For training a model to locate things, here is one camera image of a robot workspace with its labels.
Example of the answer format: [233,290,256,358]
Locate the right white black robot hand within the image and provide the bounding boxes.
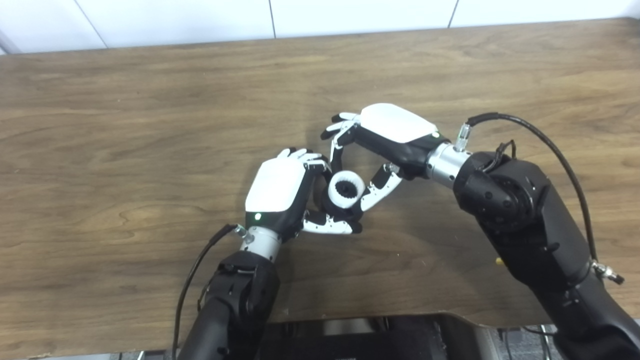
[320,103,448,213]

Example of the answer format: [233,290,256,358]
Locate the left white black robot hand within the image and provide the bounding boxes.
[244,147,363,243]

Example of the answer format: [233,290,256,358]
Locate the white plastic ring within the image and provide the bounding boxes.
[327,170,367,211]

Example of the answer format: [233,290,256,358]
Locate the round black plastic part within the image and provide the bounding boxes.
[314,170,366,226]

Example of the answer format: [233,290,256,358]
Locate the black robot torso base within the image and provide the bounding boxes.
[260,314,501,360]

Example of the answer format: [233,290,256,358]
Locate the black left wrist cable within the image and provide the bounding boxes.
[171,223,248,360]

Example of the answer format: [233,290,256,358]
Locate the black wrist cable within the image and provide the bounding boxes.
[171,223,248,360]
[454,112,626,286]

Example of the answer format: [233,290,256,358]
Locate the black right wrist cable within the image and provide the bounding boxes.
[454,112,626,286]

